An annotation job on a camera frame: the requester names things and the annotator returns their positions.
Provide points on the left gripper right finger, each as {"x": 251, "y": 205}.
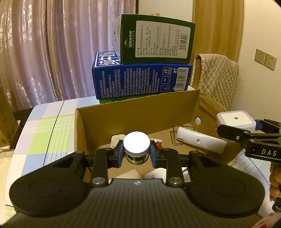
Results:
{"x": 168, "y": 159}

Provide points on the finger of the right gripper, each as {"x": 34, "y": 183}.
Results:
{"x": 242, "y": 135}
{"x": 268, "y": 126}

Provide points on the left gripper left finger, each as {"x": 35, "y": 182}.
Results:
{"x": 105, "y": 159}

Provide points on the white square night light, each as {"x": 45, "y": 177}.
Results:
{"x": 240, "y": 119}

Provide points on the white plug adapter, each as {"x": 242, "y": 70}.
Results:
{"x": 115, "y": 139}

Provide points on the white lid green jar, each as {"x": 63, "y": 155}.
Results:
{"x": 137, "y": 146}

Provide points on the white device with stand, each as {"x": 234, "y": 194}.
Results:
{"x": 188, "y": 135}

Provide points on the person right hand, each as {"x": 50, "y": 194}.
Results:
{"x": 275, "y": 173}

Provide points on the white round-corner device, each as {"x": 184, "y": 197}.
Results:
{"x": 160, "y": 173}

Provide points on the small red white item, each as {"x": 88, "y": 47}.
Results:
{"x": 157, "y": 141}

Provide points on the brown cardboard box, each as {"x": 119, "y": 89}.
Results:
{"x": 95, "y": 125}

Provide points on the quilted beige chair cover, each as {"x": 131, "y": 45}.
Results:
{"x": 217, "y": 76}

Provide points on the checked tablecloth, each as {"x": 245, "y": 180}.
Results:
{"x": 48, "y": 135}

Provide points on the blue carton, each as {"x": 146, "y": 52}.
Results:
{"x": 112, "y": 79}

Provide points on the cardboard boxes on floor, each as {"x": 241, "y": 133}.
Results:
{"x": 11, "y": 123}

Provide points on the dark green carton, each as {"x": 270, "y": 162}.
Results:
{"x": 152, "y": 39}

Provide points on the pink curtain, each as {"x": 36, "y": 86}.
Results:
{"x": 48, "y": 48}

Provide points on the beige wall sockets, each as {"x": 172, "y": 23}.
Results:
{"x": 265, "y": 59}

